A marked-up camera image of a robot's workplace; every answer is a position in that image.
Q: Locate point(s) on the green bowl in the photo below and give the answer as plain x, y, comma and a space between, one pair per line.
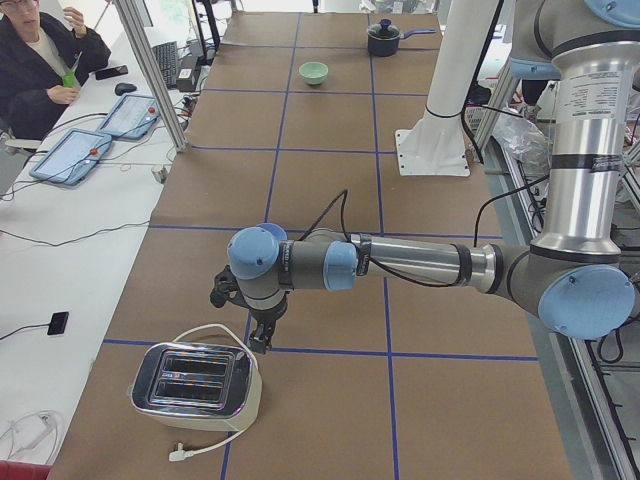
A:
313, 72

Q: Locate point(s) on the black keyboard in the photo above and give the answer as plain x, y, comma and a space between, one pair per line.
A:
166, 56

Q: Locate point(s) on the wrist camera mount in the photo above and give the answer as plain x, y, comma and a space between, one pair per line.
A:
226, 289

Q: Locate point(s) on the person in black jacket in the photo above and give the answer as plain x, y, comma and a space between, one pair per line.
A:
44, 63

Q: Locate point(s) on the near blue teach pendant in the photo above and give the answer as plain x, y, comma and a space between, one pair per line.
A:
72, 158

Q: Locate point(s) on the black computer mouse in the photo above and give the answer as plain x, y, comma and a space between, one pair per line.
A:
123, 87

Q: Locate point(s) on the black smartphone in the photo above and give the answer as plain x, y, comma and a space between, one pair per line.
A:
111, 72

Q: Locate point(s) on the small black puck device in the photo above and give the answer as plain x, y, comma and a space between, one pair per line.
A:
58, 323

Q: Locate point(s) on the blue teach pendant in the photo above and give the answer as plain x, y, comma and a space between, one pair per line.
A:
131, 118
72, 158

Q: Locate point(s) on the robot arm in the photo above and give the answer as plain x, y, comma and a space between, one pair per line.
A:
568, 276

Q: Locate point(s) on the small metal cylinder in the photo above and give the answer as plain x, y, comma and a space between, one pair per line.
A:
159, 173

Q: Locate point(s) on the dark blue saucepan with lid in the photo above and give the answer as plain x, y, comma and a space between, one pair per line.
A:
383, 38

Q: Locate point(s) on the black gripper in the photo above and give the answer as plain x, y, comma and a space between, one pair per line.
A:
267, 316

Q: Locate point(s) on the aluminium frame post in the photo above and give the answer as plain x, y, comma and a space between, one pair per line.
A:
135, 31

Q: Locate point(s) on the silver cream toaster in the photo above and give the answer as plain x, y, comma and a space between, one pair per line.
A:
198, 386

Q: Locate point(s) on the crumpled clear plastic bag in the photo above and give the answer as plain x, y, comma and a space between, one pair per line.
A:
525, 143

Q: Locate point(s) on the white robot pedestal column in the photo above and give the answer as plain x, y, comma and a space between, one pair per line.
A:
435, 145

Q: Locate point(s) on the far blue teach pendant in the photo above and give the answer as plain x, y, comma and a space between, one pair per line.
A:
131, 118

